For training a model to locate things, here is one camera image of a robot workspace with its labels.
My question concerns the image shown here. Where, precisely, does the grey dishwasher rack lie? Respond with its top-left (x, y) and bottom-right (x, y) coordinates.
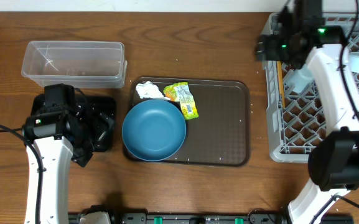
top-left (261, 13), bottom-right (359, 163)

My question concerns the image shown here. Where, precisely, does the green snack wrapper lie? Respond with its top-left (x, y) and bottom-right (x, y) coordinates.
top-left (163, 82), bottom-right (199, 120)

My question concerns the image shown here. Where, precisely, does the light blue cup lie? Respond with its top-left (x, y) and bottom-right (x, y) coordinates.
top-left (286, 64), bottom-right (314, 94)

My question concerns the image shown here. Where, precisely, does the dark brown serving tray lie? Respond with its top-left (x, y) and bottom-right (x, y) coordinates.
top-left (129, 77), bottom-right (251, 167)

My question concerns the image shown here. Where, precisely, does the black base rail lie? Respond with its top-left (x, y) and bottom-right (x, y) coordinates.
top-left (68, 205), bottom-right (355, 224)

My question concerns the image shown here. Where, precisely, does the wooden chopstick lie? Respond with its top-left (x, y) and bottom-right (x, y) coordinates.
top-left (276, 62), bottom-right (286, 108)

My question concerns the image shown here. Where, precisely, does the black plastic tray bin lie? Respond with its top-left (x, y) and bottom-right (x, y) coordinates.
top-left (23, 94), bottom-right (116, 152)

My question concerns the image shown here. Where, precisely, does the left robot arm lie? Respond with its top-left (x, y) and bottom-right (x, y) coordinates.
top-left (22, 83), bottom-right (116, 223)

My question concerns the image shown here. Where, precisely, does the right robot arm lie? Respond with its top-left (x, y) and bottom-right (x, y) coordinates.
top-left (254, 0), bottom-right (359, 223)

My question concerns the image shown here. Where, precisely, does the dark blue plate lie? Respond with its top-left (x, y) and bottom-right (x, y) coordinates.
top-left (122, 100), bottom-right (187, 162)

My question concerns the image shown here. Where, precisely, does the clear plastic bin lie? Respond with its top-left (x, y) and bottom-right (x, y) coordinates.
top-left (21, 40), bottom-right (128, 89)

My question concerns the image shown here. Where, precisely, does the crumpled white tissue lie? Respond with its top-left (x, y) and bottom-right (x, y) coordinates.
top-left (135, 81), bottom-right (170, 100)

